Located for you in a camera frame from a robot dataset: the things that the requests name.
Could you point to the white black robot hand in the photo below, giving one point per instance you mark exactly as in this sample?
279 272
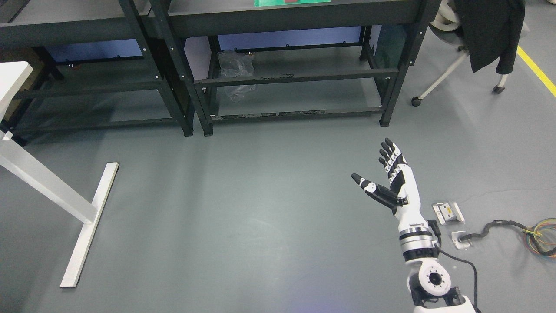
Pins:
402 196

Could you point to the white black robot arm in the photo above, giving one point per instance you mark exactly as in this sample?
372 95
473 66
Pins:
428 281

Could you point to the green plastic tray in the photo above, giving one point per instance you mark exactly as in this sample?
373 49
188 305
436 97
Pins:
267 3

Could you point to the black right metal shelf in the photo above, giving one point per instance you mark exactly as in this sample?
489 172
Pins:
293 44

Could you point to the black metal shelf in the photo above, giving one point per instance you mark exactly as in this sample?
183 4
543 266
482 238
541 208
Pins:
293 44
95 66

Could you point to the black left metal shelf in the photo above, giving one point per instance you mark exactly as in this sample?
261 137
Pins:
95 66

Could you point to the silver floor outlet box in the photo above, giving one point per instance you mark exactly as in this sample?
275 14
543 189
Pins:
448 213

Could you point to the black jacket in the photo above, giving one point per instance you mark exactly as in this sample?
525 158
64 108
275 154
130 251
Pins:
491 31

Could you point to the clear plastic bag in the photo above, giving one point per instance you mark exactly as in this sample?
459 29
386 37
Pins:
234 65

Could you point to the white desk with T-leg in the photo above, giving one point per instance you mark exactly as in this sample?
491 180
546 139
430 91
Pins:
26 167

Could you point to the silver floor cable plate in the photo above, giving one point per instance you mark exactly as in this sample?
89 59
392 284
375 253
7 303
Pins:
458 241

